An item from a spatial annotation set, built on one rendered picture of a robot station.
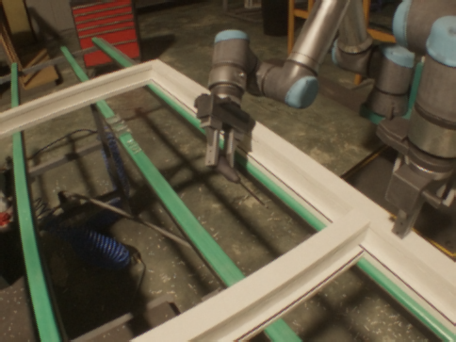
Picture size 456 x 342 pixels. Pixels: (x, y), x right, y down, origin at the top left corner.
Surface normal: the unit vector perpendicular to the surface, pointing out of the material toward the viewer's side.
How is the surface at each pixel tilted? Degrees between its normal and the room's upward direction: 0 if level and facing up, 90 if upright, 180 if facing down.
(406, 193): 90
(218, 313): 0
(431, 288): 90
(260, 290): 0
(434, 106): 90
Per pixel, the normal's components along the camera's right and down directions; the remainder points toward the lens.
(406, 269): -0.84, 0.38
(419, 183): -0.06, -0.78
